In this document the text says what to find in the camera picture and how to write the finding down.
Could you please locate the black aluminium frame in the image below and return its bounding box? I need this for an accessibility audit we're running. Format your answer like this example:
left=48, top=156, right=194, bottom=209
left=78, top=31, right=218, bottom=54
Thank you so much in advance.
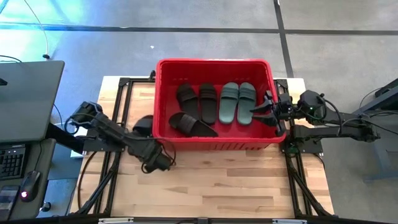
left=70, top=76, right=336, bottom=224

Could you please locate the red plastic bin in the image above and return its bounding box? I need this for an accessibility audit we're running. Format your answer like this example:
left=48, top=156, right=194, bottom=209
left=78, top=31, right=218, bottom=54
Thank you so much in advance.
left=152, top=58, right=287, bottom=152

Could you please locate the silver metal bracket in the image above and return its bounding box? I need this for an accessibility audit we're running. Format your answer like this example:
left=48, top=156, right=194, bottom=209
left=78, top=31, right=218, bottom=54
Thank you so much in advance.
left=98, top=217, right=134, bottom=224
left=272, top=218, right=308, bottom=224

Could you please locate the grey laptop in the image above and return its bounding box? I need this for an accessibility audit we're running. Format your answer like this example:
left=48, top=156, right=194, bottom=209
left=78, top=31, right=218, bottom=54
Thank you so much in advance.
left=0, top=60, right=65, bottom=144

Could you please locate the dark smartphone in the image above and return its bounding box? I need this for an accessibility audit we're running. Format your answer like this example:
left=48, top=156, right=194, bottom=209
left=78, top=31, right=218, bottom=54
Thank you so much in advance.
left=0, top=185, right=20, bottom=221

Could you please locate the black keyboard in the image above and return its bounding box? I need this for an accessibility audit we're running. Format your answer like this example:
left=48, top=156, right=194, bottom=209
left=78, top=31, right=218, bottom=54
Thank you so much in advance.
left=0, top=144, right=27, bottom=181

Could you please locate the grey metal stand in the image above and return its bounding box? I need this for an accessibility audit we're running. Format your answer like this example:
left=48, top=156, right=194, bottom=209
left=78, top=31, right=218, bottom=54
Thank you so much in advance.
left=343, top=77, right=398, bottom=183

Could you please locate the white box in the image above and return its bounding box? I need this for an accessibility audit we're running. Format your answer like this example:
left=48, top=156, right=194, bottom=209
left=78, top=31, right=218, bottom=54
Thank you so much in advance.
left=70, top=127, right=85, bottom=158

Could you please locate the black slide sandal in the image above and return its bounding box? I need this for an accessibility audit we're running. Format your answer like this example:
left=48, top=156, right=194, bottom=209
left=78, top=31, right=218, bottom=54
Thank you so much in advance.
left=175, top=82, right=200, bottom=121
left=168, top=111, right=219, bottom=138
left=132, top=114, right=155, bottom=138
left=198, top=82, right=218, bottom=126

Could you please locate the grey side desk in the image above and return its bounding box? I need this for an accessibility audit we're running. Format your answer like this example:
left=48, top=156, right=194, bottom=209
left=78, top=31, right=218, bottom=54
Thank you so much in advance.
left=0, top=138, right=57, bottom=222

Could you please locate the green slide sandal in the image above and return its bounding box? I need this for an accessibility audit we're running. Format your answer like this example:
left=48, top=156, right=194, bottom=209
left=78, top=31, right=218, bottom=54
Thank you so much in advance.
left=237, top=82, right=257, bottom=126
left=218, top=82, right=239, bottom=124

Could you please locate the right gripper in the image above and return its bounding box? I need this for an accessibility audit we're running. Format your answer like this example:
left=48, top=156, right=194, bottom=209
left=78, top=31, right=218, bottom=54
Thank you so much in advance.
left=250, top=90, right=295, bottom=137

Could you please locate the black desk mount bar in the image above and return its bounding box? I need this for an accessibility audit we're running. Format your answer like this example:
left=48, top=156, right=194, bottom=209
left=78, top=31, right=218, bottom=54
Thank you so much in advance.
left=46, top=123, right=85, bottom=155

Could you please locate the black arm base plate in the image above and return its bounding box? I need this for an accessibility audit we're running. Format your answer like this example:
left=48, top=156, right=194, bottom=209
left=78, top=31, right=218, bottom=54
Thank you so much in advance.
left=281, top=129, right=324, bottom=155
left=82, top=129, right=125, bottom=153

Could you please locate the black computer mouse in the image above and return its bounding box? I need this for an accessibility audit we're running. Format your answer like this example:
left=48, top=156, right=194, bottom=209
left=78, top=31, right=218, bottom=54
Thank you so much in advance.
left=19, top=170, right=42, bottom=203

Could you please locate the white cable black plug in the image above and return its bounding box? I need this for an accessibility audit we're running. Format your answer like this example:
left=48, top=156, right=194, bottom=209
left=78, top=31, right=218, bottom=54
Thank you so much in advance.
left=23, top=0, right=51, bottom=60

